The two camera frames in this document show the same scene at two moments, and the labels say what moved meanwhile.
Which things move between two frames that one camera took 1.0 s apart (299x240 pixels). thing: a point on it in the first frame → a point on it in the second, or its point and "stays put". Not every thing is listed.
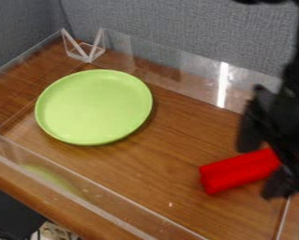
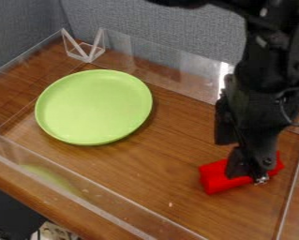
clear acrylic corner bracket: [82, 51] stays put
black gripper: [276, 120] → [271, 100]
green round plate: [93, 107] stays put
